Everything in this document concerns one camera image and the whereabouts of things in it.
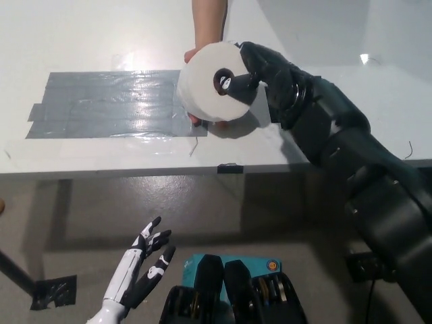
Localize person's hand red nails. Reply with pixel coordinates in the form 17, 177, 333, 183
183, 32, 227, 131

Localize robot right hand white black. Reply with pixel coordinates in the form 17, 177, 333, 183
215, 39, 310, 132

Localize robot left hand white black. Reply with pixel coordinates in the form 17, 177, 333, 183
102, 217, 178, 311

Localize white toilet paper roll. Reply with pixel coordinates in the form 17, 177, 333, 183
177, 42, 260, 123

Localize robot torso black teal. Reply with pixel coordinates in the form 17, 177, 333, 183
158, 253, 308, 324

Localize black floor tape patch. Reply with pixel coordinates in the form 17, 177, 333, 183
29, 275, 78, 311
344, 248, 398, 284

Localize small black tape strip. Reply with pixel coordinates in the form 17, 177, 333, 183
217, 163, 244, 175

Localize black straight table leg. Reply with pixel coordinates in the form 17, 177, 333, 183
0, 249, 36, 300

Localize thin grey wire piece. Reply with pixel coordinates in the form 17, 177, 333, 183
188, 134, 200, 158

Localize grey duct tape patch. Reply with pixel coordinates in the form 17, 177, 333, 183
25, 70, 209, 139

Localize thin black cable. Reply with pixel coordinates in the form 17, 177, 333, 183
364, 279, 376, 324

